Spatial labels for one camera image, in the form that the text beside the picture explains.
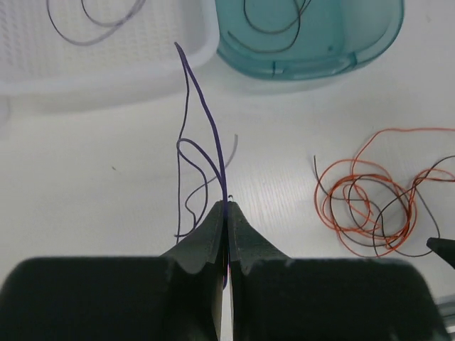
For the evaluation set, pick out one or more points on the right white perforated basket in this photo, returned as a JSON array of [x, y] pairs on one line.
[[72, 55]]

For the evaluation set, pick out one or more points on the teal transparent plastic bin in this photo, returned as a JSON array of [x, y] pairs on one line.
[[305, 40]]

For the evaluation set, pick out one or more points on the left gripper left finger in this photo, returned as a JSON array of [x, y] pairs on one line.
[[174, 296]]

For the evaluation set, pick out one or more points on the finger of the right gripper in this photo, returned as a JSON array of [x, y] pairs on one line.
[[444, 248]]

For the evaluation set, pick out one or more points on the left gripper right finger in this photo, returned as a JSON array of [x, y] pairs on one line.
[[276, 297]]

